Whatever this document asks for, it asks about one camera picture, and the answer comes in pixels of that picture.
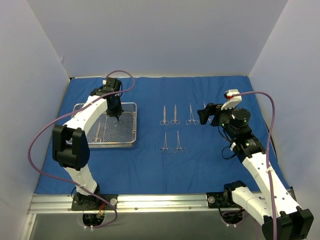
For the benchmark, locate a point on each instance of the aluminium front rail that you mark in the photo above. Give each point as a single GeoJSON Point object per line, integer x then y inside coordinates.
{"type": "Point", "coordinates": [61, 204]}

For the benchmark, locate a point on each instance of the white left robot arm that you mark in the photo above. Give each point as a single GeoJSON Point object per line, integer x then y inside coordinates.
{"type": "Point", "coordinates": [70, 146]}

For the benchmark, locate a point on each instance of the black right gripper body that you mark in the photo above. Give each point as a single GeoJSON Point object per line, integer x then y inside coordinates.
{"type": "Point", "coordinates": [208, 113]}

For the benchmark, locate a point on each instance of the steel wire mesh basket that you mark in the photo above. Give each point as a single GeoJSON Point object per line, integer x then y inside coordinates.
{"type": "Point", "coordinates": [125, 130]}

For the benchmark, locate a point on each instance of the steel forceps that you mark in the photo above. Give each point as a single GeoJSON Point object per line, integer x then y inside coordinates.
{"type": "Point", "coordinates": [191, 119]}

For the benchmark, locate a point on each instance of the small steel hemostat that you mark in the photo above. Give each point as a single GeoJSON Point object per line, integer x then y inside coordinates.
{"type": "Point", "coordinates": [165, 148]}

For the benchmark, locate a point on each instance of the short steel scissors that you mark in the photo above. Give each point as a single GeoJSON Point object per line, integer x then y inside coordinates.
{"type": "Point", "coordinates": [118, 121]}

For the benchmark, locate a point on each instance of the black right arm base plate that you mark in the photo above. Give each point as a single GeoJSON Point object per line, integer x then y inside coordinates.
{"type": "Point", "coordinates": [217, 200]}

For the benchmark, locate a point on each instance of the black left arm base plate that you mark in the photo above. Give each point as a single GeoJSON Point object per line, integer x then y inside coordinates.
{"type": "Point", "coordinates": [90, 203]}

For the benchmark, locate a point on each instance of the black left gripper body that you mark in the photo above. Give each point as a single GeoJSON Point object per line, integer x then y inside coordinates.
{"type": "Point", "coordinates": [114, 110]}

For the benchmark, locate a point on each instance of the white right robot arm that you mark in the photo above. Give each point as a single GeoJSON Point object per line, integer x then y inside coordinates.
{"type": "Point", "coordinates": [279, 214]}

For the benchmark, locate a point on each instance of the blue surgical wrap cloth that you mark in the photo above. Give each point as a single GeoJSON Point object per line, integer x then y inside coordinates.
{"type": "Point", "coordinates": [206, 166]}

